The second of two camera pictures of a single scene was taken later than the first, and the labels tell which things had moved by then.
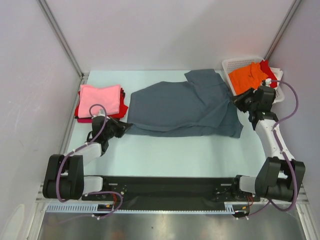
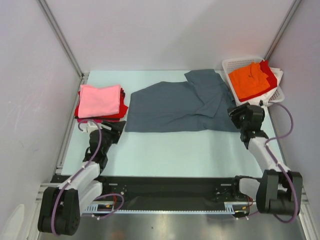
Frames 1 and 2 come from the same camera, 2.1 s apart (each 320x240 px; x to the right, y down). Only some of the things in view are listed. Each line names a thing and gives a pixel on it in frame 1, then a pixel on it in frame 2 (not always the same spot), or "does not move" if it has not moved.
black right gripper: (245, 99) → (240, 113)
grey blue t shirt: (202, 105) does not move
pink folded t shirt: (108, 96) does not move
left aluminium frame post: (64, 42) does not move
